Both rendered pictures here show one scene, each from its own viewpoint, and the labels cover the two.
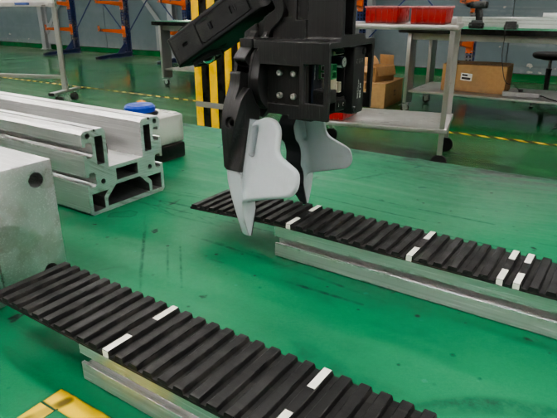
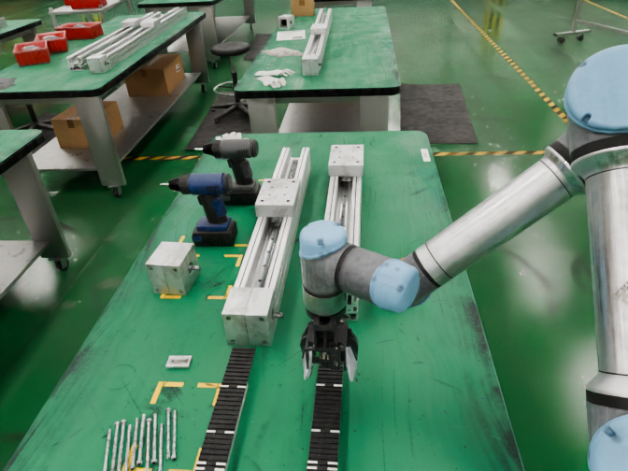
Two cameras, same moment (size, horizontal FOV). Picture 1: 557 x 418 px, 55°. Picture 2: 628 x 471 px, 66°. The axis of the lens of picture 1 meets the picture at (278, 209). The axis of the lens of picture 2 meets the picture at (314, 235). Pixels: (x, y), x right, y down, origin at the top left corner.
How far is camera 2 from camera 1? 0.85 m
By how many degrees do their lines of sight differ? 57
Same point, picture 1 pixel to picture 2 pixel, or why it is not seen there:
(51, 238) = (265, 335)
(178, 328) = (237, 393)
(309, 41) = (309, 341)
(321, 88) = (318, 355)
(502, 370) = not seen: outside the picture
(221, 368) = (223, 411)
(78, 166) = not seen: hidden behind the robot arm
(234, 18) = not seen: hidden behind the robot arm
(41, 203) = (262, 325)
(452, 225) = (398, 439)
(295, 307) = (288, 412)
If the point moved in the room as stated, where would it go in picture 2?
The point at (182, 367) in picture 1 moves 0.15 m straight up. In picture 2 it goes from (221, 404) to (206, 349)
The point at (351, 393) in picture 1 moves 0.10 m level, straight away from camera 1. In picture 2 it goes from (228, 441) to (282, 423)
